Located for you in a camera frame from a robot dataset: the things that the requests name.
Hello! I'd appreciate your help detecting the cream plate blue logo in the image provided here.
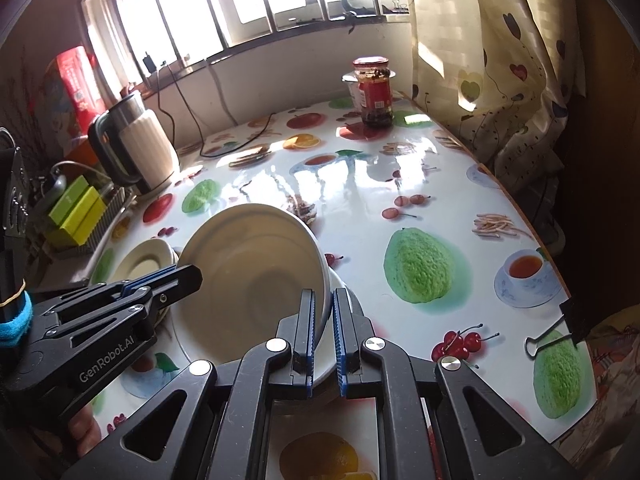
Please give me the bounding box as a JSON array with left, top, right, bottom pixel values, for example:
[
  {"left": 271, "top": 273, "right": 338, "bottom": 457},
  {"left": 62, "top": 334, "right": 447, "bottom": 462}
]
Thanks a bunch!
[{"left": 108, "top": 238, "right": 178, "bottom": 283}]

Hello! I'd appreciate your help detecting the small white bowl blue stripe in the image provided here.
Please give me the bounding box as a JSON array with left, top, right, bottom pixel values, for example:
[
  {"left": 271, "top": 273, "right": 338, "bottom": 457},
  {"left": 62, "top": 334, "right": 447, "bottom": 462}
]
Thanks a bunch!
[{"left": 170, "top": 204, "right": 330, "bottom": 365}]

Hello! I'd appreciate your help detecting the person's left hand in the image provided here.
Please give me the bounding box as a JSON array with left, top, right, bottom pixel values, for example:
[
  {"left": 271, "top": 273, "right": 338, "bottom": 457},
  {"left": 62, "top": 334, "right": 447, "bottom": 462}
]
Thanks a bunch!
[{"left": 68, "top": 404, "right": 101, "bottom": 457}]

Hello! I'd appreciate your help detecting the yellow-green box lower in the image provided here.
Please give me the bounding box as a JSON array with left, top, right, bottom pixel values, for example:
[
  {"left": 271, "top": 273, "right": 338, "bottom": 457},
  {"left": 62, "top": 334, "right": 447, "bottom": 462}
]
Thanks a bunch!
[{"left": 46, "top": 186, "right": 106, "bottom": 250}]

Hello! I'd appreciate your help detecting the striped storage tray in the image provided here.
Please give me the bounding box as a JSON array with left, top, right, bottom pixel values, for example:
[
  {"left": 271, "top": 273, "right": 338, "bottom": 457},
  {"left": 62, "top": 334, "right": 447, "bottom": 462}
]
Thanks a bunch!
[{"left": 49, "top": 188, "right": 127, "bottom": 259}]

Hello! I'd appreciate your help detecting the green box upper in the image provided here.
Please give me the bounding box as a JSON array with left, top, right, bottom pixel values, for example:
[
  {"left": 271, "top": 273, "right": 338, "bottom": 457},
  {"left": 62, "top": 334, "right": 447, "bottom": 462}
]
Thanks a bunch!
[{"left": 48, "top": 176, "right": 89, "bottom": 226}]

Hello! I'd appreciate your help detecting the orange plastic basin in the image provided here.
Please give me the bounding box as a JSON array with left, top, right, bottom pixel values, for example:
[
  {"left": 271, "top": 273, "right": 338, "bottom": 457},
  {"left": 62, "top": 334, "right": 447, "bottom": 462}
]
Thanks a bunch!
[{"left": 65, "top": 136, "right": 100, "bottom": 167}]

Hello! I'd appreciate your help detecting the fruit-print tablecloth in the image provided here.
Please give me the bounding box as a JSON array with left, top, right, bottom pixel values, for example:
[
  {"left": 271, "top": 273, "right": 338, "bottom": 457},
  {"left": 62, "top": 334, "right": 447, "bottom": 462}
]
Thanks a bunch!
[{"left": 96, "top": 104, "right": 594, "bottom": 479}]

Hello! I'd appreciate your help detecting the red gift bag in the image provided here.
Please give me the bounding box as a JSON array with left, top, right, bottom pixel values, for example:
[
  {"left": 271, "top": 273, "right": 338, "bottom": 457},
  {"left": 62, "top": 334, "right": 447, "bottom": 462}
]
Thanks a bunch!
[{"left": 32, "top": 46, "right": 106, "bottom": 148}]

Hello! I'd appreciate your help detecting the black binder clip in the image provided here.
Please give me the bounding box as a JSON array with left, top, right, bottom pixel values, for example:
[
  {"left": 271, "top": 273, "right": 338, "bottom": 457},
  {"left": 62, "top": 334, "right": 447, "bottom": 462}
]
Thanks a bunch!
[{"left": 524, "top": 297, "right": 608, "bottom": 361}]

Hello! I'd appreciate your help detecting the red-labelled sauce jar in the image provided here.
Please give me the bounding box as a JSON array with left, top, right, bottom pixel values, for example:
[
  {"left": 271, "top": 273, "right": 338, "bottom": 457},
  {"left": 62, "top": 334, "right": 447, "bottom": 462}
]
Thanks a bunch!
[{"left": 352, "top": 56, "right": 394, "bottom": 129}]

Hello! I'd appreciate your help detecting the cream heart-pattern curtain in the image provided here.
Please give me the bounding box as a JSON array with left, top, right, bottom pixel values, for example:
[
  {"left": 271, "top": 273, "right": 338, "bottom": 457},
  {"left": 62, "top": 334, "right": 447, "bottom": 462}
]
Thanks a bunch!
[{"left": 408, "top": 0, "right": 585, "bottom": 193}]

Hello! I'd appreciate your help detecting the white electric kettle black handle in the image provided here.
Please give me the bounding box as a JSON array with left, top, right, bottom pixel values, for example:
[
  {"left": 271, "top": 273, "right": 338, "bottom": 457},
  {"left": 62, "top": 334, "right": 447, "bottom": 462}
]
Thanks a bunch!
[{"left": 88, "top": 91, "right": 179, "bottom": 196}]

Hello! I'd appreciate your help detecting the black power cable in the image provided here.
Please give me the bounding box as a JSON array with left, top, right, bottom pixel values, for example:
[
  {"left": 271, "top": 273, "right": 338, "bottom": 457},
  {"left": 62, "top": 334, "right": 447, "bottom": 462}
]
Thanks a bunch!
[{"left": 144, "top": 52, "right": 277, "bottom": 160}]

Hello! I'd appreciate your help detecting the window frame with bars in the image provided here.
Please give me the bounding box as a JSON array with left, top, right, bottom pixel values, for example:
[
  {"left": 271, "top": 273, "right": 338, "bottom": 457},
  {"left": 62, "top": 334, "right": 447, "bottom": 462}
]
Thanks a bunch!
[{"left": 80, "top": 0, "right": 409, "bottom": 93}]

